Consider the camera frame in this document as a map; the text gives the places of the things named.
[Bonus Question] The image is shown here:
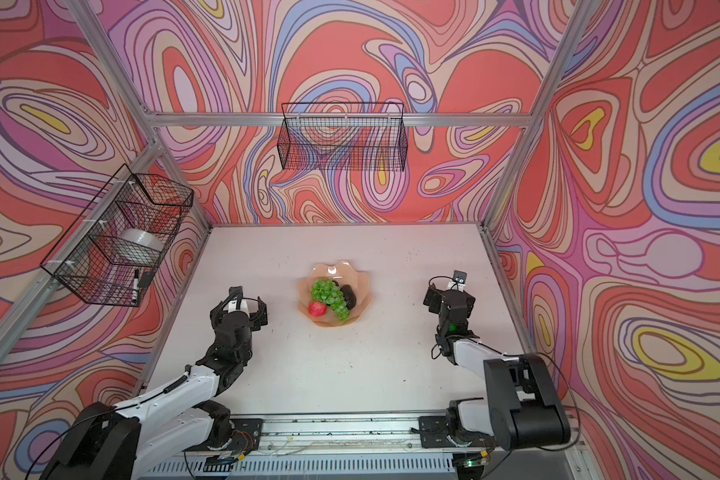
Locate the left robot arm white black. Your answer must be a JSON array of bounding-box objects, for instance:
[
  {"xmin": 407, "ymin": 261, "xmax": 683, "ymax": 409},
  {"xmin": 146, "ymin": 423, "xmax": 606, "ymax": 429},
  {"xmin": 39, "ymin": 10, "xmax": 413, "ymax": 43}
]
[{"xmin": 40, "ymin": 286, "xmax": 268, "ymax": 479}]

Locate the green fake grape bunch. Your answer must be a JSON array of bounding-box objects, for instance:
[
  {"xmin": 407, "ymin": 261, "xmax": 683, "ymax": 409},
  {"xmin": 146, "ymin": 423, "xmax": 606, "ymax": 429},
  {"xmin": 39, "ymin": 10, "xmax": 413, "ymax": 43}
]
[{"xmin": 310, "ymin": 278, "xmax": 350, "ymax": 323}]

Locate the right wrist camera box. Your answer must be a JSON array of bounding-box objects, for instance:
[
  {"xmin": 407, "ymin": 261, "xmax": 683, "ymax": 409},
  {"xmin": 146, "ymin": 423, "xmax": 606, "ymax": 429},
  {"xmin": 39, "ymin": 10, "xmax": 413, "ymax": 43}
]
[{"xmin": 452, "ymin": 270, "xmax": 467, "ymax": 285}]

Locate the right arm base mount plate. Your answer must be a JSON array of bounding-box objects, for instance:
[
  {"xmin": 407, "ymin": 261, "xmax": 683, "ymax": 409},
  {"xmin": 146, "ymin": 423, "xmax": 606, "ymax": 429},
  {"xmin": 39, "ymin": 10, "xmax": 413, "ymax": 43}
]
[{"xmin": 410, "ymin": 415, "xmax": 497, "ymax": 450}]

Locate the black wire basket left wall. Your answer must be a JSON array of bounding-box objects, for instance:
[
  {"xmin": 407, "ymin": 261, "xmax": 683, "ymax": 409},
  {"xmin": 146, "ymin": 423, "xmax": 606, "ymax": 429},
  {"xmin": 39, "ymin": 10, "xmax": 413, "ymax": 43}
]
[{"xmin": 40, "ymin": 165, "xmax": 194, "ymax": 307}]

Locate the black marker pen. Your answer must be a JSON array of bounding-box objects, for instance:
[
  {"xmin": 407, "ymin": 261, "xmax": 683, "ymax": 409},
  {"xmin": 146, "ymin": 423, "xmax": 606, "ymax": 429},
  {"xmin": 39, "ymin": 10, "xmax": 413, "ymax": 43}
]
[{"xmin": 131, "ymin": 269, "xmax": 140, "ymax": 305}]

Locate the black wire basket back wall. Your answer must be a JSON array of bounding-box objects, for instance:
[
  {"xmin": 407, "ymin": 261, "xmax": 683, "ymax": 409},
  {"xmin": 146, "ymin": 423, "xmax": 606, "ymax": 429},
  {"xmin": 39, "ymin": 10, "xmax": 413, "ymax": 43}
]
[{"xmin": 277, "ymin": 101, "xmax": 408, "ymax": 172}]

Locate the red fake apple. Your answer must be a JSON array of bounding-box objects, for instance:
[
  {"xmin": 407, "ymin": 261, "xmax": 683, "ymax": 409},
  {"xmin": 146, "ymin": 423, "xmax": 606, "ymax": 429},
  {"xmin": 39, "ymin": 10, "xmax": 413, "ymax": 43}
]
[{"xmin": 308, "ymin": 301, "xmax": 328, "ymax": 318}]

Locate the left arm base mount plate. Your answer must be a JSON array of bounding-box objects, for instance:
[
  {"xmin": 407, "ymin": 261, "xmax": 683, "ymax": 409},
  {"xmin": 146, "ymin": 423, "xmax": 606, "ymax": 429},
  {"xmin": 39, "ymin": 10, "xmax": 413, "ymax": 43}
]
[{"xmin": 206, "ymin": 418, "xmax": 264, "ymax": 458}]

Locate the black vent grille strip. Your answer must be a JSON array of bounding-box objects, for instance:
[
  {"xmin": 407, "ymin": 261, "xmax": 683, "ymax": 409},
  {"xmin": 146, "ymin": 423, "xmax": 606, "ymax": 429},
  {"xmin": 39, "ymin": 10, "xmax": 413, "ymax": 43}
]
[{"xmin": 143, "ymin": 453, "xmax": 456, "ymax": 479}]

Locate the pink plastic fruit bowl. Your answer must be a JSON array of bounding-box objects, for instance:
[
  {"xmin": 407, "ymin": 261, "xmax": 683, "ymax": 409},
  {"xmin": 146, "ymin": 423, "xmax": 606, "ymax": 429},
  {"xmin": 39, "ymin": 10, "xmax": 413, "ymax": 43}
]
[{"xmin": 297, "ymin": 261, "xmax": 373, "ymax": 328}]

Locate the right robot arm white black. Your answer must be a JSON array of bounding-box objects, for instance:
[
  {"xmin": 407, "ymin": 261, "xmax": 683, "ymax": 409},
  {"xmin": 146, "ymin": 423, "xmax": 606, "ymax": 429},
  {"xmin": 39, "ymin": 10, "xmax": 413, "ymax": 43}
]
[{"xmin": 423, "ymin": 280, "xmax": 572, "ymax": 451}]

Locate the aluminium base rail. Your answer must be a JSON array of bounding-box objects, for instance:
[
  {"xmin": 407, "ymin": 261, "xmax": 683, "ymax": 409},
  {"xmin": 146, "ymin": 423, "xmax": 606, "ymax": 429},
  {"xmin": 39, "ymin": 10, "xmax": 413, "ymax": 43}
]
[{"xmin": 149, "ymin": 410, "xmax": 583, "ymax": 457}]

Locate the black wire basket wall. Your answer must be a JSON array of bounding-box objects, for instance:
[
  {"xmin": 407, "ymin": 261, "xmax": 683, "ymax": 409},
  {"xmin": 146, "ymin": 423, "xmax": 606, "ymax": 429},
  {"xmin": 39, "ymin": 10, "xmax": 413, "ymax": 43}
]
[
  {"xmin": 277, "ymin": 101, "xmax": 408, "ymax": 172},
  {"xmin": 40, "ymin": 165, "xmax": 194, "ymax": 307}
]

